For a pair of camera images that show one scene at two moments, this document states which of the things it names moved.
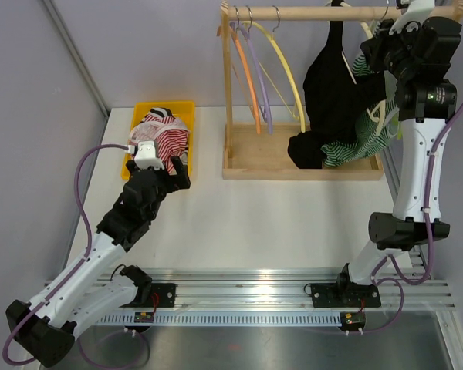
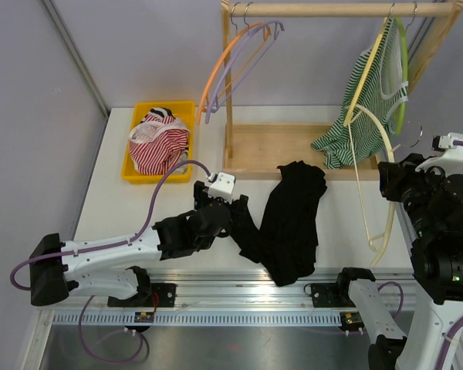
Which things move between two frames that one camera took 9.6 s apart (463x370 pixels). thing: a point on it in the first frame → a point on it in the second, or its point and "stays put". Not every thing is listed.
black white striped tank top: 162,112 stays put
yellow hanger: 273,39 → 366,69
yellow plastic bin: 184,110 stays put
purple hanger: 268,115 → 253,31
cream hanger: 346,100 → 389,230
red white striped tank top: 170,135 stays put
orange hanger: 248,70 → 266,34
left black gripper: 175,182 → 202,198
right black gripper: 374,47 → 394,175
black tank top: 334,98 → 286,242
